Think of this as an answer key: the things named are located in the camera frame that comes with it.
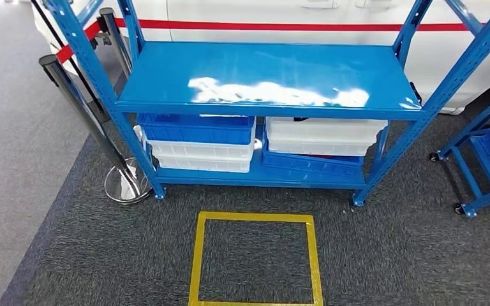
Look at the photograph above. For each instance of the blue wheeled shelf rack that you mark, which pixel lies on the blue wheeled shelf rack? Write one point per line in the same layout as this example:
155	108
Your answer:
469	207

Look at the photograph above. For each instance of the grey stanchion post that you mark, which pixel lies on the grey stanchion post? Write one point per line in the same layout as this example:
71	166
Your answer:
116	40

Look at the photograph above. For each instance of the white plastic bin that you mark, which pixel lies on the white plastic bin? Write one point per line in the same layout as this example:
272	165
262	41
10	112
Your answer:
202	150
325	129
205	164
317	148

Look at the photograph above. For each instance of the stanchion with chrome base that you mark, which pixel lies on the stanchion with chrome base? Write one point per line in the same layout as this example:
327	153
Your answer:
122	186

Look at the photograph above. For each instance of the yellow floor tape square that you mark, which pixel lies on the yellow floor tape square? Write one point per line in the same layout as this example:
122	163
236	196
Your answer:
253	217

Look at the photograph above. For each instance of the black plastic piece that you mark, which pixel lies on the black plastic piece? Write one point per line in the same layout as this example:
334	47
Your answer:
301	119

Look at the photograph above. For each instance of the blue metal shelf rack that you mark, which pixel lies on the blue metal shelf rack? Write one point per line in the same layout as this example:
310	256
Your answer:
270	72

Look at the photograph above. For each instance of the red barrier belt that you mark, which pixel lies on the red barrier belt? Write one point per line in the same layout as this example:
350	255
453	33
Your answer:
78	44
291	26

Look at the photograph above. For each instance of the white car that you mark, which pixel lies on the white car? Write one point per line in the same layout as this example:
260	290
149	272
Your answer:
312	17

